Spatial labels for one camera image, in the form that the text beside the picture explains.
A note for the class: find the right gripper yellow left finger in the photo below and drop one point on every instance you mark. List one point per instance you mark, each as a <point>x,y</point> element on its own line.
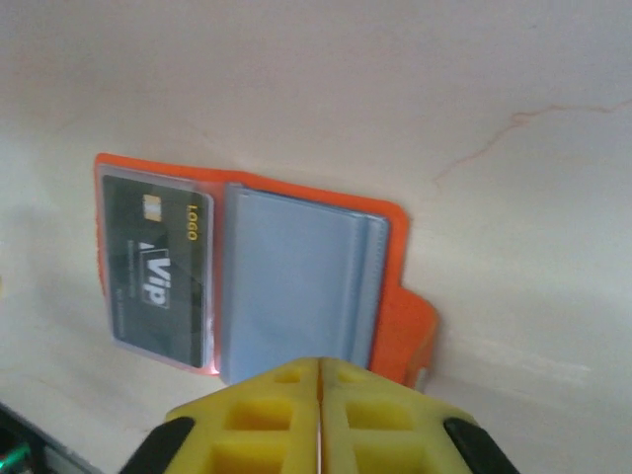
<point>261,419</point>

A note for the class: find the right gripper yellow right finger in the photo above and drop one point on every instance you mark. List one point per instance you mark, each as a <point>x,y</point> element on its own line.
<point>385,419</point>

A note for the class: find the orange card holder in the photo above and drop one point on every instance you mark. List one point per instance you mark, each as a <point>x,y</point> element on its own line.
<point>296,276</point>

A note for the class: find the black VIP card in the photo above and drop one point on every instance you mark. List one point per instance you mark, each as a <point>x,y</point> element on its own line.
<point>158,257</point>

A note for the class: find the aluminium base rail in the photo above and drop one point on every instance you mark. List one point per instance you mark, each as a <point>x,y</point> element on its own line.
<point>61,456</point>

